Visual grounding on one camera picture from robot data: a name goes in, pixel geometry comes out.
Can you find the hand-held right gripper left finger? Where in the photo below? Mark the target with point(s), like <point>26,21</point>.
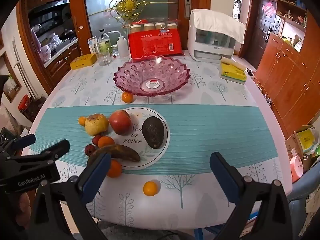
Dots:
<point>100,171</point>

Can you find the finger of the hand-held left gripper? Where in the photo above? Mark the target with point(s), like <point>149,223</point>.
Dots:
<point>56,148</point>
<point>23,140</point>

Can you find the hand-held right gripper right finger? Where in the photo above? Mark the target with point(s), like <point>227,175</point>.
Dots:
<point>222,175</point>

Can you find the tangerine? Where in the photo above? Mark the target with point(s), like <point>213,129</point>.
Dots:
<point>106,142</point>
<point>150,188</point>
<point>127,97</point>
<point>81,120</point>
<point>115,169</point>

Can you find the brown overripe banana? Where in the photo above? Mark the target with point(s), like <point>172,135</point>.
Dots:
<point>125,153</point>

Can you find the red lychee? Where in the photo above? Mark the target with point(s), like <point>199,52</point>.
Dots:
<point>89,150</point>
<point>96,139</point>

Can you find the yellow apple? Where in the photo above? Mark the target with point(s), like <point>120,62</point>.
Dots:
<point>96,125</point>

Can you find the red apple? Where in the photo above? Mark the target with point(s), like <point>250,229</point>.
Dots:
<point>120,122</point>

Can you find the dark avocado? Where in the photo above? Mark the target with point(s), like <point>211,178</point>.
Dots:
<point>153,132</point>

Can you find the pink glass fruit bowl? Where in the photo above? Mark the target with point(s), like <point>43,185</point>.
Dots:
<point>130,72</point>

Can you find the person's left hand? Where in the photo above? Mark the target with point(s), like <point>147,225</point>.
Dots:
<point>23,206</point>

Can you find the teal placemat with round print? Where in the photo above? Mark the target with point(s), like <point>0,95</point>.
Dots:
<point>212,130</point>

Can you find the pink plastic container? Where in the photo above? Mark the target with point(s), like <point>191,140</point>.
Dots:
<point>297,168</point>

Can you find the brown cardboard box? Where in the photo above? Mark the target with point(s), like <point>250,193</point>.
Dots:
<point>295,142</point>

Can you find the blue chair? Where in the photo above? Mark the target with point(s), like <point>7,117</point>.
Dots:
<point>302,192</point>

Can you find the yellow cardboard box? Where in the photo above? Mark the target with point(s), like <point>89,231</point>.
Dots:
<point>82,61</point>

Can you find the clear drinking glass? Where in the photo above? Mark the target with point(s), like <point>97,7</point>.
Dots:
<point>102,60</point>

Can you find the yellow sponge pack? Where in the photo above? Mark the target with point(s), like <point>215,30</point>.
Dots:
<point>232,73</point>

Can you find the white carton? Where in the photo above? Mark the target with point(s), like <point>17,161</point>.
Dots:
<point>92,43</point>

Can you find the small glass jar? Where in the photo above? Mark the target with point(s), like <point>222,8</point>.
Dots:
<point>114,51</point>

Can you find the wooden cabinet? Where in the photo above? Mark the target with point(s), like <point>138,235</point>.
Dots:
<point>287,80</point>

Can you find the clear plastic bottle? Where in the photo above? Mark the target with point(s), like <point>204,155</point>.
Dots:
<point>103,41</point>

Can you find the white squeeze bottle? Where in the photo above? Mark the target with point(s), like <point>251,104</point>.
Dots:
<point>122,47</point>

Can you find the white countertop appliance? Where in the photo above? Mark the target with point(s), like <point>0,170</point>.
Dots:
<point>200,53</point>

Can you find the red package with jars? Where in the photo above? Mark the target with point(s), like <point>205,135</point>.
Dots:
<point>155,42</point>

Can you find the dark wooden door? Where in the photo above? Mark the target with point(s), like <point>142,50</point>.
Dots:
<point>257,37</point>

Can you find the white cloth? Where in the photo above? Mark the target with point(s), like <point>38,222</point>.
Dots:
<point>215,20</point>

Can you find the gold door ornament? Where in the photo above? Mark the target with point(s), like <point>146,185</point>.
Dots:
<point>128,5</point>

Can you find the wooden wall shelf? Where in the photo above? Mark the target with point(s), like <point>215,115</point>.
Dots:
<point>292,17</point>

